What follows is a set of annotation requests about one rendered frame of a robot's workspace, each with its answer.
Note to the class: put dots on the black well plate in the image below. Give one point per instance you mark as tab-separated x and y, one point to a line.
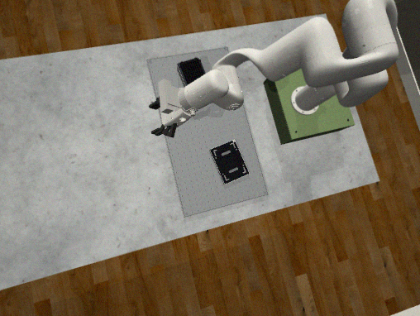
192	70

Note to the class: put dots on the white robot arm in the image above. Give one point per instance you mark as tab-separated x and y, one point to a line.
312	47

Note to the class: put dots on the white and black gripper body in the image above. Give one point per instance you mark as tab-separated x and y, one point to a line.
177	116

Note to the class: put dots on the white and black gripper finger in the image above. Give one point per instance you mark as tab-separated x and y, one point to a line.
169	131
155	105

